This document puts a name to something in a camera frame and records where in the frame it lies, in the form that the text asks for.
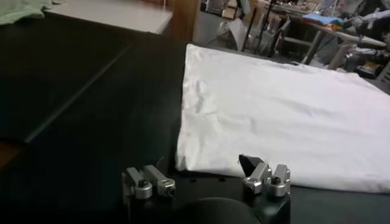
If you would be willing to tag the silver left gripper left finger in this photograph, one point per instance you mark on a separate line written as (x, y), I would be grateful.
(143, 185)

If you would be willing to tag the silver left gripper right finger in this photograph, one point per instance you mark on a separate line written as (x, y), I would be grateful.
(265, 179)

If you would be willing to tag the white printed t-shirt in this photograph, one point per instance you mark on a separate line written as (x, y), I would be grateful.
(274, 121)

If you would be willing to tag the black table cover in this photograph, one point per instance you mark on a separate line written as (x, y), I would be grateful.
(91, 106)

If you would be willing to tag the white foam board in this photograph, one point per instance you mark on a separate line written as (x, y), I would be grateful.
(236, 32)

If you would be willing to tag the black tripod stand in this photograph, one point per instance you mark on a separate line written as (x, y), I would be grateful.
(250, 29)

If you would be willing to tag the white standing desk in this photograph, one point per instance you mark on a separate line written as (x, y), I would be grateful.
(350, 36)

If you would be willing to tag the colourful cloth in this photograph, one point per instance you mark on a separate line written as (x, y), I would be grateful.
(336, 26)

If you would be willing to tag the folded cloth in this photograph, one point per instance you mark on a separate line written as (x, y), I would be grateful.
(323, 19)

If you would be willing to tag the white side table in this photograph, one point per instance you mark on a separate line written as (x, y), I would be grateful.
(122, 15)

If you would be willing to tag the light green garment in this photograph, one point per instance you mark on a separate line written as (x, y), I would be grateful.
(21, 9)

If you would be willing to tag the wooden post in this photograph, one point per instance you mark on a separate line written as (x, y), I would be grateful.
(184, 18)

